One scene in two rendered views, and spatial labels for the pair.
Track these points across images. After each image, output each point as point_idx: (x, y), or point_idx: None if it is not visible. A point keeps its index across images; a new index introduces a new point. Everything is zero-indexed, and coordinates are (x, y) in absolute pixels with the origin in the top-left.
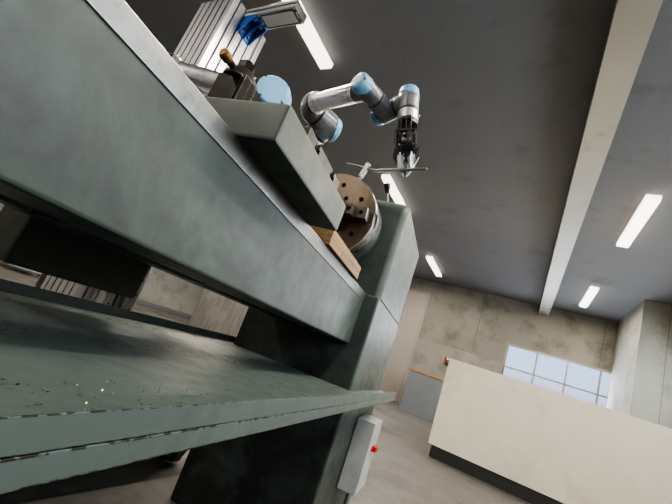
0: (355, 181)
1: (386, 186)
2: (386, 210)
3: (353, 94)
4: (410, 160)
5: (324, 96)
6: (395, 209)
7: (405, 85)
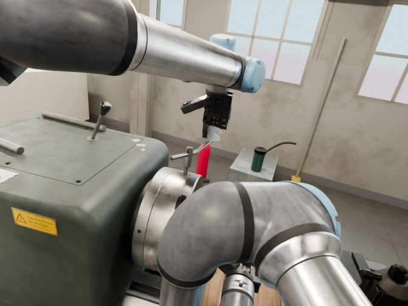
0: (199, 181)
1: (110, 110)
2: (163, 162)
3: (234, 86)
4: (218, 134)
5: (185, 67)
6: (166, 156)
7: (235, 43)
